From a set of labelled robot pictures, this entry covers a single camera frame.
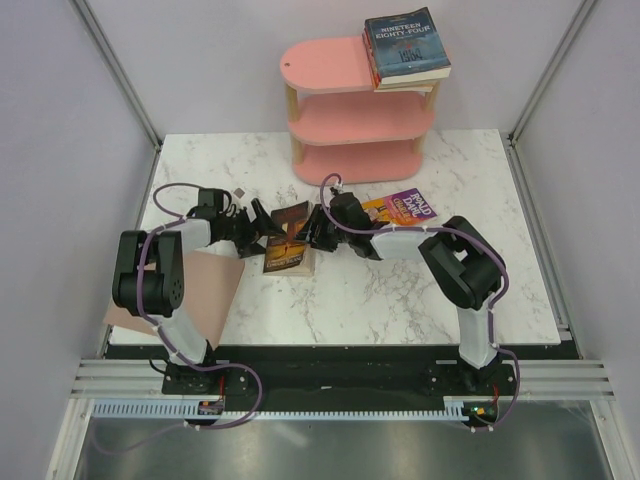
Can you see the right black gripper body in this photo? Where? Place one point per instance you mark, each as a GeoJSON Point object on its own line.
{"type": "Point", "coordinates": [342, 235]}

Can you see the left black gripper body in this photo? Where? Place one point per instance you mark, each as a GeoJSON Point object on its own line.
{"type": "Point", "coordinates": [239, 230]}

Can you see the brown Edward Tulane book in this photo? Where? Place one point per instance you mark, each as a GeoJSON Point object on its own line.
{"type": "Point", "coordinates": [286, 256]}

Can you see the Roald Dahl Charlie book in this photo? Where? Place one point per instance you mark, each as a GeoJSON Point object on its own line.
{"type": "Point", "coordinates": [406, 208]}

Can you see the blue Nineteen Eighty-Four book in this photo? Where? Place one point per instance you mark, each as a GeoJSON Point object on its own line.
{"type": "Point", "coordinates": [410, 49]}

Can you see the red 13-Storey Treehouse book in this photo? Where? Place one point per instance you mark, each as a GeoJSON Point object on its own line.
{"type": "Point", "coordinates": [373, 59]}

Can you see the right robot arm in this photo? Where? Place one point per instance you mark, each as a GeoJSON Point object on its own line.
{"type": "Point", "coordinates": [467, 269]}

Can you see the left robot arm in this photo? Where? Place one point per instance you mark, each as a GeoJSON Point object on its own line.
{"type": "Point", "coordinates": [148, 279]}

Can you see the pink paper file sheet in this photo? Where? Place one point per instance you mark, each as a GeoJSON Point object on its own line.
{"type": "Point", "coordinates": [211, 284]}

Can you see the pink three-tier shelf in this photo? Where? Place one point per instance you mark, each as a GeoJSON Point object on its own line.
{"type": "Point", "coordinates": [339, 123]}

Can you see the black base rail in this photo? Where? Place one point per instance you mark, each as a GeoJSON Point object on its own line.
{"type": "Point", "coordinates": [340, 378]}

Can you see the white slotted cable duct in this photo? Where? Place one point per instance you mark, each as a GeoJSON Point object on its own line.
{"type": "Point", "coordinates": [192, 410]}

